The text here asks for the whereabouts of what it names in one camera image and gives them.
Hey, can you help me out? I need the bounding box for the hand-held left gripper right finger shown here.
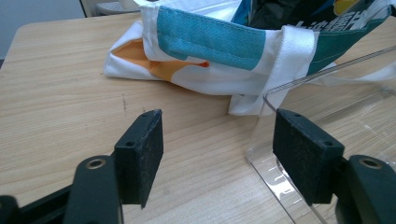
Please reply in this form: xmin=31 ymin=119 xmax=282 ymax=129
xmin=272 ymin=108 xmax=346 ymax=206

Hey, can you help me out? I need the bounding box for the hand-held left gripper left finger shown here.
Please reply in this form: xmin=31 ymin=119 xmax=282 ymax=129
xmin=113 ymin=108 xmax=164 ymax=209

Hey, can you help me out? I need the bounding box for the clear plastic box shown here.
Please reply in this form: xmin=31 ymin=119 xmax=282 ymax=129
xmin=246 ymin=45 xmax=396 ymax=224

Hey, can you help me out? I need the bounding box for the white teal orange tote bag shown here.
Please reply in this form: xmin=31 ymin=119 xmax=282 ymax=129
xmin=103 ymin=0 xmax=396 ymax=117

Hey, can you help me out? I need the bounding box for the dark printed snack packet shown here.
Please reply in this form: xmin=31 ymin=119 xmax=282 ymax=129
xmin=288 ymin=8 xmax=376 ymax=33

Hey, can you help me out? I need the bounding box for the black plastic bag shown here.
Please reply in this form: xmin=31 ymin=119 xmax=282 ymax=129
xmin=248 ymin=0 xmax=339 ymax=31

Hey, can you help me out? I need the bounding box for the grey round stand base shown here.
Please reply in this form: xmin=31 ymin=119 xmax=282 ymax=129
xmin=94 ymin=0 xmax=142 ymax=16

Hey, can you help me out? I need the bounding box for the yellow packet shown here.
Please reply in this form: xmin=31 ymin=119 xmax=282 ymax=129
xmin=332 ymin=0 xmax=363 ymax=17

